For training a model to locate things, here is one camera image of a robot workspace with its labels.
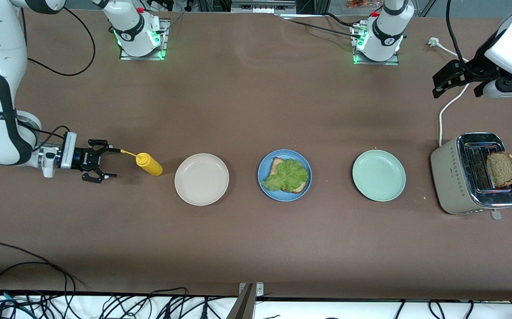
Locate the yellow squeeze bottle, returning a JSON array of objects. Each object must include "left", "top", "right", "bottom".
[{"left": 120, "top": 150, "right": 163, "bottom": 177}]

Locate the brown bread slice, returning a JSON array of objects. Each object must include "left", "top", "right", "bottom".
[
  {"left": 268, "top": 156, "right": 306, "bottom": 194},
  {"left": 486, "top": 152, "right": 512, "bottom": 187}
]

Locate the green lettuce leaf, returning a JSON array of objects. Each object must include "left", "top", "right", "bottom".
[{"left": 261, "top": 159, "right": 310, "bottom": 192}]

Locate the beige plate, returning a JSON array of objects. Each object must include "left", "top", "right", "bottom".
[{"left": 175, "top": 153, "right": 230, "bottom": 206}]

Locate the green plate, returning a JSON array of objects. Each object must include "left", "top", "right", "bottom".
[{"left": 352, "top": 149, "right": 407, "bottom": 202}]

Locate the blue plate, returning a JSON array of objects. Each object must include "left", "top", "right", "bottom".
[{"left": 257, "top": 149, "right": 313, "bottom": 202}]

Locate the beige chrome toaster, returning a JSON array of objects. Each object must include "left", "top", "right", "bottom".
[{"left": 431, "top": 132, "right": 512, "bottom": 221}]

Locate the grey metal equipment box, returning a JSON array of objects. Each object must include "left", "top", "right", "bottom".
[{"left": 231, "top": 0, "right": 296, "bottom": 14}]

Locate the white toaster power cord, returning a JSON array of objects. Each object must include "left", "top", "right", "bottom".
[{"left": 428, "top": 37, "right": 471, "bottom": 148}]

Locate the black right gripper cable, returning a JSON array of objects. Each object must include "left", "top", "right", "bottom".
[{"left": 17, "top": 125, "right": 69, "bottom": 153}]

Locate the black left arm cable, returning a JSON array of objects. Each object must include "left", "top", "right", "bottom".
[{"left": 445, "top": 0, "right": 472, "bottom": 67}]

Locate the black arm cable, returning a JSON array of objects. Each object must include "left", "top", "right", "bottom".
[
  {"left": 445, "top": 0, "right": 472, "bottom": 67},
  {"left": 26, "top": 7, "right": 96, "bottom": 77}
]

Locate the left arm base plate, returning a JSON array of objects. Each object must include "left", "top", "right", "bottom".
[{"left": 351, "top": 24, "right": 400, "bottom": 66}]

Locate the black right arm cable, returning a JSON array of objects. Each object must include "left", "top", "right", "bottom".
[{"left": 26, "top": 7, "right": 96, "bottom": 77}]

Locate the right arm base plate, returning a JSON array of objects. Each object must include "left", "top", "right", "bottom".
[{"left": 120, "top": 19, "right": 168, "bottom": 61}]

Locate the long black table cable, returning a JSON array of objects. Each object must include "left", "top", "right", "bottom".
[{"left": 0, "top": 241, "right": 84, "bottom": 293}]

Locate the black base cable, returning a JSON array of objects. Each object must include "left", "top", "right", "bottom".
[
  {"left": 322, "top": 12, "right": 358, "bottom": 28},
  {"left": 280, "top": 19, "right": 362, "bottom": 39}
]

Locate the grey metal bracket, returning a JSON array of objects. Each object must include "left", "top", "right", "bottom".
[{"left": 227, "top": 282, "right": 264, "bottom": 319}]

